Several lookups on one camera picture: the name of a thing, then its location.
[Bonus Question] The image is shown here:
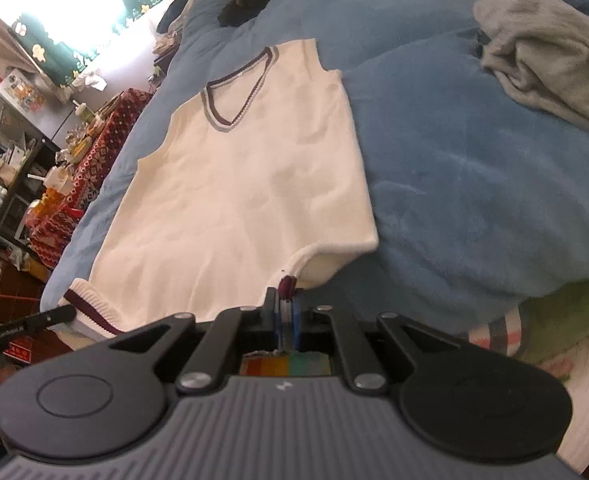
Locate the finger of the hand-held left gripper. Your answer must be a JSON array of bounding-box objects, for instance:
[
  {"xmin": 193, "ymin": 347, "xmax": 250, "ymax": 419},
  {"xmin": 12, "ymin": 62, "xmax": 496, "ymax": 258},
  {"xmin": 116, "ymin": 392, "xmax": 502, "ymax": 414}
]
[{"xmin": 22, "ymin": 306, "xmax": 78, "ymax": 333}]

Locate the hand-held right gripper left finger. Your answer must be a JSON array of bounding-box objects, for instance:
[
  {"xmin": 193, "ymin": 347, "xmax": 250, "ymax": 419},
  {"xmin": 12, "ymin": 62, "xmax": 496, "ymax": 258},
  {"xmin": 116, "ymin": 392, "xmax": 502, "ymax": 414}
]
[{"xmin": 109, "ymin": 287, "xmax": 281, "ymax": 394}]

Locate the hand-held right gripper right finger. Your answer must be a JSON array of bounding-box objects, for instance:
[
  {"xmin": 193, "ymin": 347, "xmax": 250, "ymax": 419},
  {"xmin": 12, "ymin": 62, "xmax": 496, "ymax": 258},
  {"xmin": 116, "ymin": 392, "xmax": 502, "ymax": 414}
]
[{"xmin": 290, "ymin": 296, "xmax": 457, "ymax": 392}]

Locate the cream knit vest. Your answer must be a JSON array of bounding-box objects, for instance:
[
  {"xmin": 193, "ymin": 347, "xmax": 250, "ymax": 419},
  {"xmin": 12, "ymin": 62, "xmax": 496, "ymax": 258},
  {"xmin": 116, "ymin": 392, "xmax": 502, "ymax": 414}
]
[{"xmin": 57, "ymin": 39, "xmax": 379, "ymax": 339}]

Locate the black storage shelf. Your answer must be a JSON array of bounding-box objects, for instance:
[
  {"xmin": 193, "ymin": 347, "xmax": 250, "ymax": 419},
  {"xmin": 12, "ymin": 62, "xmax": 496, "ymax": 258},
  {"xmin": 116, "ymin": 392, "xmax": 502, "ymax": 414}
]
[{"xmin": 0, "ymin": 135, "xmax": 45, "ymax": 241}]

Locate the red patterned tablecloth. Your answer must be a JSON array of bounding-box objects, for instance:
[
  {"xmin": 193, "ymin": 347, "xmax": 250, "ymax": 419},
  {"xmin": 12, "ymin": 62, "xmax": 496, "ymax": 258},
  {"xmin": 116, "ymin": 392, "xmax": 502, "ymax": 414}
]
[{"xmin": 24, "ymin": 88, "xmax": 152, "ymax": 268}]

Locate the blue fleece blanket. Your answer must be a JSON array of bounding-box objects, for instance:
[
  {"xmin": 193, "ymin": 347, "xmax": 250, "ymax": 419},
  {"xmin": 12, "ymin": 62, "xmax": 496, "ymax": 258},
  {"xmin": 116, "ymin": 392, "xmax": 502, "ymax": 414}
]
[{"xmin": 39, "ymin": 0, "xmax": 589, "ymax": 336}]

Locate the silver refrigerator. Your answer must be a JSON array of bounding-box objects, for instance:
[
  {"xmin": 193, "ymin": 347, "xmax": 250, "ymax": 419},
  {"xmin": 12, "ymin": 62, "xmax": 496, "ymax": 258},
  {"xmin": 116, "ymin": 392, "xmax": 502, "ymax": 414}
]
[{"xmin": 0, "ymin": 67, "xmax": 75, "ymax": 142}]

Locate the dark wooden nightstand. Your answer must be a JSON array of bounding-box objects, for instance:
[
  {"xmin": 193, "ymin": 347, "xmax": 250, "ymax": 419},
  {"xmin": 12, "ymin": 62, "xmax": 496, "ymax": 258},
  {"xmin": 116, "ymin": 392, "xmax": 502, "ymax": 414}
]
[{"xmin": 149, "ymin": 35, "xmax": 181, "ymax": 86}]

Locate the dark curled cat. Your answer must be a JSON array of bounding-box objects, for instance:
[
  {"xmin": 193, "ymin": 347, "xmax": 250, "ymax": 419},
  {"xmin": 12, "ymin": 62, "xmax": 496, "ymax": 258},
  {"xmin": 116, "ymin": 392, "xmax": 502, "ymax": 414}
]
[{"xmin": 218, "ymin": 0, "xmax": 274, "ymax": 28}]

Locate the dark pillow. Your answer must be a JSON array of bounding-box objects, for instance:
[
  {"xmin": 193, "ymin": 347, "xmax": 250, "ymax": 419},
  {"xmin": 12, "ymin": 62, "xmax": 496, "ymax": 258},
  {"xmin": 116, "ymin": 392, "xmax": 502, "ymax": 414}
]
[{"xmin": 157, "ymin": 0, "xmax": 192, "ymax": 33}]

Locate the grey knit sweater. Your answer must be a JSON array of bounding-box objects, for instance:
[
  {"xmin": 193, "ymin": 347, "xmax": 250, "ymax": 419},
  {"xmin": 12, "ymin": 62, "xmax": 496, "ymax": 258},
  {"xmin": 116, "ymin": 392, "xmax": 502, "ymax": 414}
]
[{"xmin": 473, "ymin": 0, "xmax": 589, "ymax": 134}]

